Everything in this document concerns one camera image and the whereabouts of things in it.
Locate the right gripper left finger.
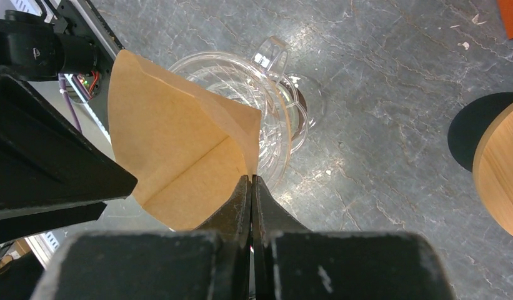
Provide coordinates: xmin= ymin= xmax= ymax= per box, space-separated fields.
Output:
xmin=196 ymin=175 xmax=252 ymax=249

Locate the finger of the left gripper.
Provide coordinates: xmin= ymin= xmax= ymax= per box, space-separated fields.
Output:
xmin=0 ymin=202 xmax=107 ymax=244
xmin=0 ymin=70 xmax=137 ymax=220

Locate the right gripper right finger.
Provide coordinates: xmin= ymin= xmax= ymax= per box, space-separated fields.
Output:
xmin=251 ymin=175 xmax=311 ymax=249

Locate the glass carafe with brown band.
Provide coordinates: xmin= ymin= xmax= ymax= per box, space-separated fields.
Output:
xmin=281 ymin=73 xmax=327 ymax=140

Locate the clear glass dripper with handle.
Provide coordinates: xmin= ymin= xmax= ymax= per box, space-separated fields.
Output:
xmin=169 ymin=36 xmax=309 ymax=190

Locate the round wooden dripper stand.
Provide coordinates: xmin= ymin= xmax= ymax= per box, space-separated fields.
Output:
xmin=472 ymin=103 xmax=513 ymax=237

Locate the black coffee server pot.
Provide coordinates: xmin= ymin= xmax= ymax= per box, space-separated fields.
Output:
xmin=447 ymin=92 xmax=513 ymax=172

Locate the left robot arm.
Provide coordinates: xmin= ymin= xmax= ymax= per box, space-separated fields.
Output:
xmin=0 ymin=10 xmax=137 ymax=244

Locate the orange filter holder box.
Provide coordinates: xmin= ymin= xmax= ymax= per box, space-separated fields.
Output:
xmin=497 ymin=0 xmax=513 ymax=39

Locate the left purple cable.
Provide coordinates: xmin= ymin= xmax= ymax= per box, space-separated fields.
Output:
xmin=57 ymin=73 xmax=83 ymax=134

